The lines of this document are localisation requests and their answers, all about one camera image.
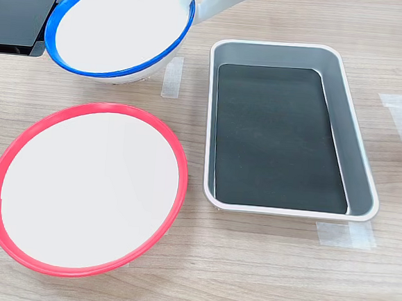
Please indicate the white plate with blue rim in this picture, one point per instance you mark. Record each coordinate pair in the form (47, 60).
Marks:
(120, 29)

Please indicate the pale tape strip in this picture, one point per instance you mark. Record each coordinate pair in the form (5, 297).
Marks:
(172, 78)

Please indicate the black mat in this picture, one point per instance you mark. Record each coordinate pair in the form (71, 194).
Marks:
(275, 139)

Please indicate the steel tray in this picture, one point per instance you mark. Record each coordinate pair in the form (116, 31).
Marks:
(350, 117)

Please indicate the black flat device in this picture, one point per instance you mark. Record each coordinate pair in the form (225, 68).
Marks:
(16, 14)

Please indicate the white plate with red rim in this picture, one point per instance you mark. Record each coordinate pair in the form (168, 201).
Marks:
(90, 190)

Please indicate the translucent tape piece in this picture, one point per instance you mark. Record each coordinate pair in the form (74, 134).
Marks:
(344, 235)

